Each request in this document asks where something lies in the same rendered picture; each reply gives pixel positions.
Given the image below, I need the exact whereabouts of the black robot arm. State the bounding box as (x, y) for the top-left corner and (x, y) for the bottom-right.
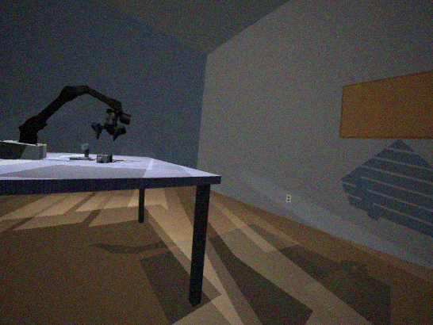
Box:
(18, 85), (131, 144)

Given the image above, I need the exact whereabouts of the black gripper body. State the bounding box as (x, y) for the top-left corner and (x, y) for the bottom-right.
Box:
(91, 117), (126, 134)

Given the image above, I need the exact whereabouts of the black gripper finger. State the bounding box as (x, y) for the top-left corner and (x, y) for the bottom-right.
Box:
(93, 126), (102, 140)
(113, 128), (123, 141)

